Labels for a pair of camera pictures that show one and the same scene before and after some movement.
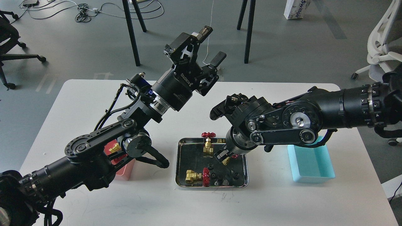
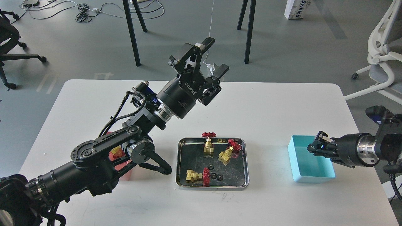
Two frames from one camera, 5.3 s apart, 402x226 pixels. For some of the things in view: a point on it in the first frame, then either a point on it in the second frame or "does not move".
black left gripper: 175,85 → 179,96
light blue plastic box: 311,165 does not move
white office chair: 385,40 does not move
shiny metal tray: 192,169 does not move
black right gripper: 237,142 → 360,149
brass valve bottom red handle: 191,175 does not move
